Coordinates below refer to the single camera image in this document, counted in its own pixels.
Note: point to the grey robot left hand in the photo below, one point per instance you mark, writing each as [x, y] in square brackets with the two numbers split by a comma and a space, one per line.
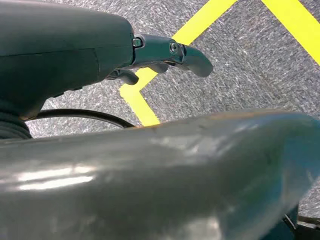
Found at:
[55, 49]

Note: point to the robot left arm ribbed sleeve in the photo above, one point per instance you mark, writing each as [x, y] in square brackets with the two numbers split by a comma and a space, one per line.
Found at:
[12, 129]

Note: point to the yellow floor tape square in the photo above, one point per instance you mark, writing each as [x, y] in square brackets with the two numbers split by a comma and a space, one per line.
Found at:
[140, 106]

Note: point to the grey robot body shell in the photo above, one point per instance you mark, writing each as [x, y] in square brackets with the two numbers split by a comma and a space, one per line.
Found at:
[149, 182]

